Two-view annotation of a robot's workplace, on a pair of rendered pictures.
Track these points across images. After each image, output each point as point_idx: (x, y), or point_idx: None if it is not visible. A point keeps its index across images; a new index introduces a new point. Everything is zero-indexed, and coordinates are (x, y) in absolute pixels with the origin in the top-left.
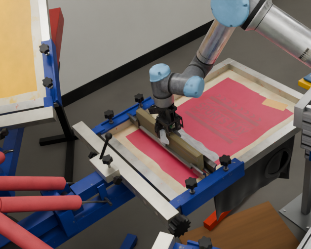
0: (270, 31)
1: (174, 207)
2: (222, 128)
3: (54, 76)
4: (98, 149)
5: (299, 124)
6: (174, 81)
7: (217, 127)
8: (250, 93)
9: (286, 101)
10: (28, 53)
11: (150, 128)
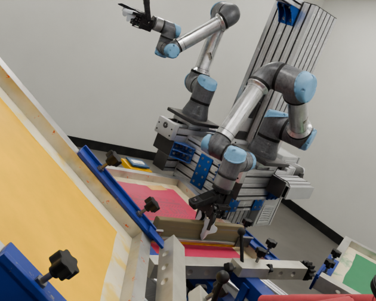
0: (306, 105)
1: None
2: (175, 214)
3: (131, 199)
4: (212, 264)
5: (243, 180)
6: (247, 158)
7: (173, 215)
8: (132, 185)
9: (155, 183)
10: (64, 177)
11: (179, 232)
